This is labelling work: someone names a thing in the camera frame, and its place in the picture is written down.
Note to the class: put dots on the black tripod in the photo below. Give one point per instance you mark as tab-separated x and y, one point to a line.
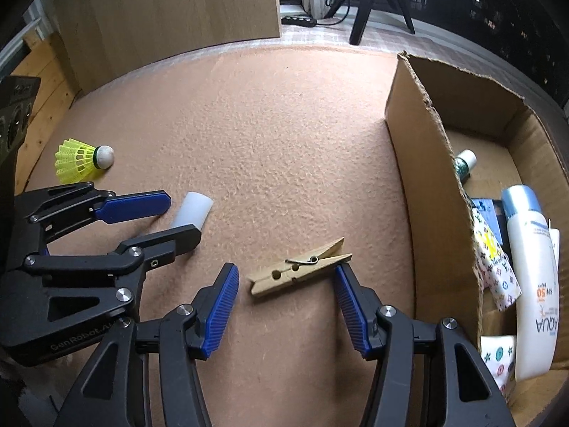
362	9

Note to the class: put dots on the patterned tissue pack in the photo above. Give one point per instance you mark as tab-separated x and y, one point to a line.
498	360

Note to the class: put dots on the brown cardboard box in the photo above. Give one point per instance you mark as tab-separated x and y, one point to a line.
426	187

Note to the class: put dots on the yellow shuttlecock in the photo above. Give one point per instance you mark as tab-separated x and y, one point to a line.
75	160

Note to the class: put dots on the green lip balm tube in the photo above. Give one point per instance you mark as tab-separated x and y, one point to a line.
464	164

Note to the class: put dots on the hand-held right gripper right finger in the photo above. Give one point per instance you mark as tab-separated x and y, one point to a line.
351	316

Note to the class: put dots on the blue phone stand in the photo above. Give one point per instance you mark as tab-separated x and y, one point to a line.
486	209

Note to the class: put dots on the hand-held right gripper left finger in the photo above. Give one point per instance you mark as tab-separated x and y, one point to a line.
218	316

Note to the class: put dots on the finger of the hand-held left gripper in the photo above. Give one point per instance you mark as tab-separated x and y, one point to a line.
169	240
133	207

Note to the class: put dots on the wooden clothespin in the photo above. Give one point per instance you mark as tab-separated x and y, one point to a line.
275	278

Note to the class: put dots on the pine plank board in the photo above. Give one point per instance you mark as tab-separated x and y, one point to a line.
44	98

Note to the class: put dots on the patterned lighter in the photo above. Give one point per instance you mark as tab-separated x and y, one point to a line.
498	275

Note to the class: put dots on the light wood panel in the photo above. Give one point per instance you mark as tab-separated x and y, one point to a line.
155	9

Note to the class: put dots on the white sunscreen bottle blue cap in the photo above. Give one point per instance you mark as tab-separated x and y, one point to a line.
533	275

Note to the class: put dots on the small white cap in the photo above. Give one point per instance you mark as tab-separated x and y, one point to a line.
193	209

